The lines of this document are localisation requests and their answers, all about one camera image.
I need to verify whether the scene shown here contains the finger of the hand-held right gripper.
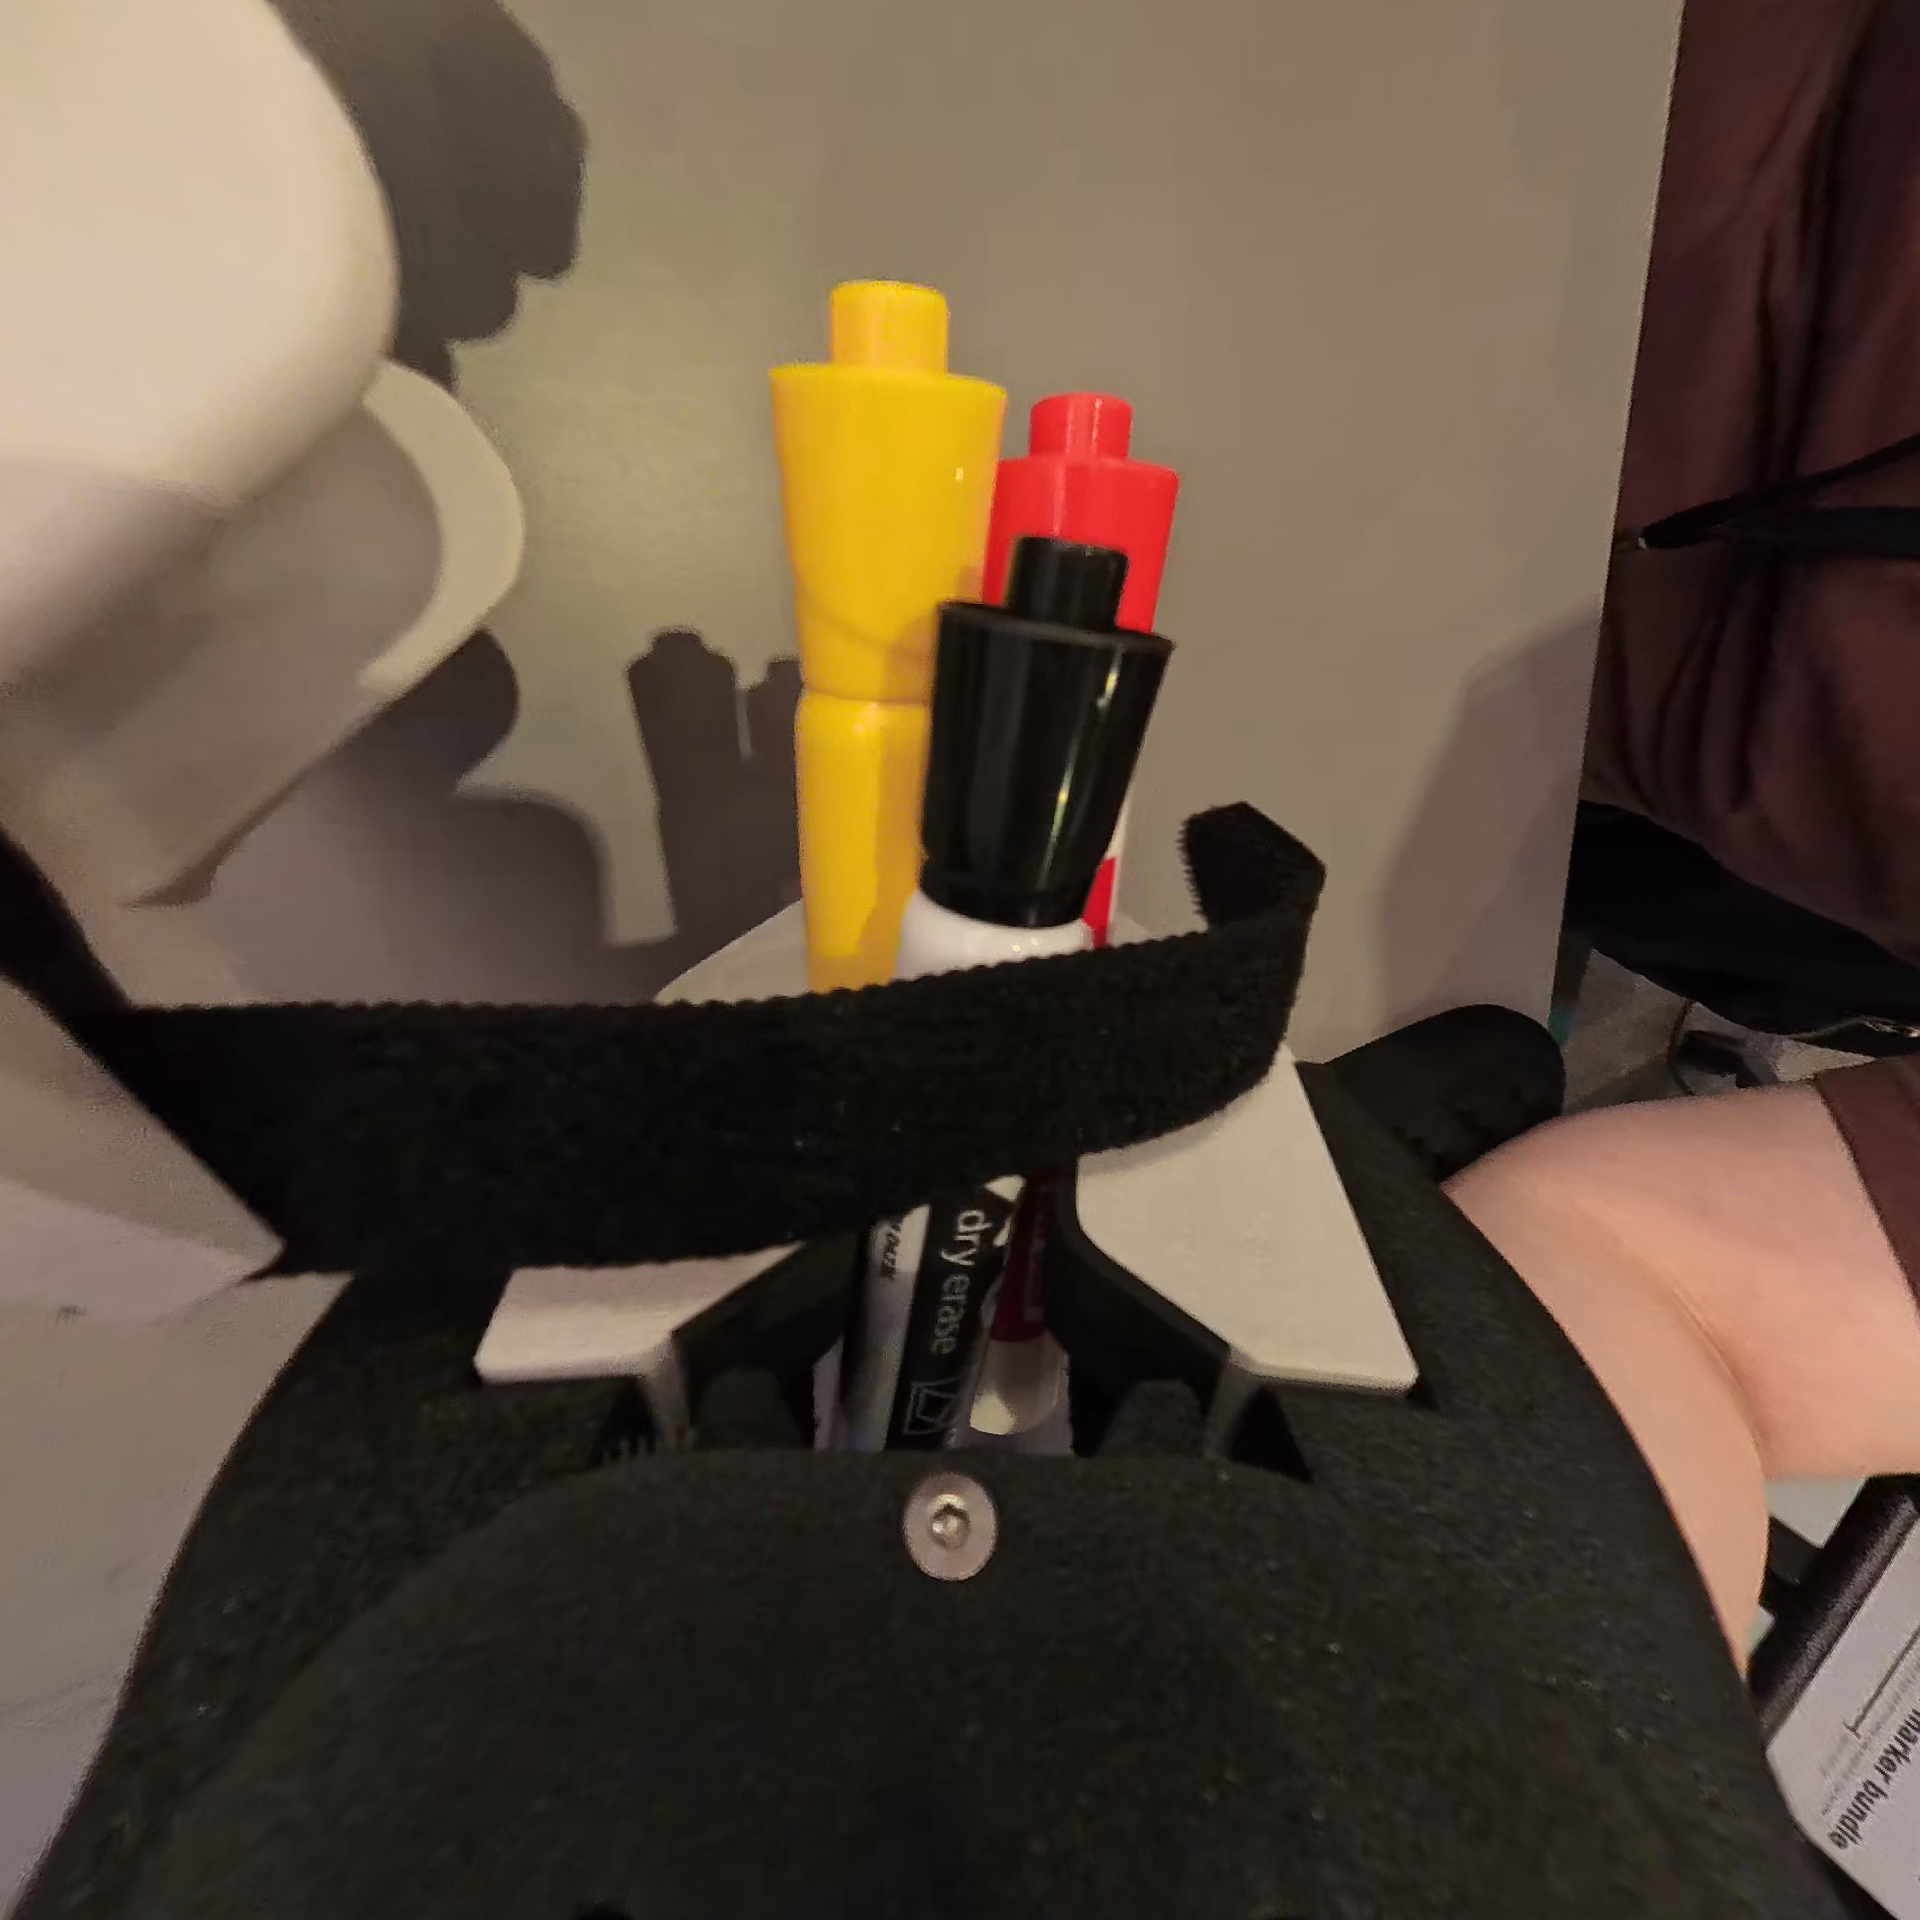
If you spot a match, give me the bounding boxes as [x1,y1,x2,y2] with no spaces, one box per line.
[0,363,531,906]
[0,829,291,1327]

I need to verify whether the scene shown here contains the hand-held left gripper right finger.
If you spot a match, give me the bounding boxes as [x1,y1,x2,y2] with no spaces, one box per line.
[1054,1048,1422,1450]

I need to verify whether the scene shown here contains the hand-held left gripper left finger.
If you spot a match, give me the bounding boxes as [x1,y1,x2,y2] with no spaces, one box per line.
[473,900,866,1450]

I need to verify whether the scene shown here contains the black hook-and-loop strap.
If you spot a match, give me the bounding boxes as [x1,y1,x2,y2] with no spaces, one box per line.
[106,802,1328,1281]

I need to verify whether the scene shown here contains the black cap marker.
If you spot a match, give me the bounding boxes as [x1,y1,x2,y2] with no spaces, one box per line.
[833,535,1177,1453]

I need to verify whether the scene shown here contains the yellow marker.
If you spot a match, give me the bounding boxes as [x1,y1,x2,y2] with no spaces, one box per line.
[768,279,1011,995]

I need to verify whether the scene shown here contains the red cap marker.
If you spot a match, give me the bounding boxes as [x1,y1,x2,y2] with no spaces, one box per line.
[967,393,1182,1442]

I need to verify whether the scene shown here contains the person's left forearm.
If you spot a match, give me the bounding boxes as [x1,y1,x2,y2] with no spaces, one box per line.
[1440,1079,1920,1666]

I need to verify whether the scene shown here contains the dark trousers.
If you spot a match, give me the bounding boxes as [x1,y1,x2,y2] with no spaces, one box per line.
[1568,802,1920,1044]

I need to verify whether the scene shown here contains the black framed tag sign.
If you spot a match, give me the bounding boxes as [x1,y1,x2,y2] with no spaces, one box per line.
[1747,1477,1920,1920]

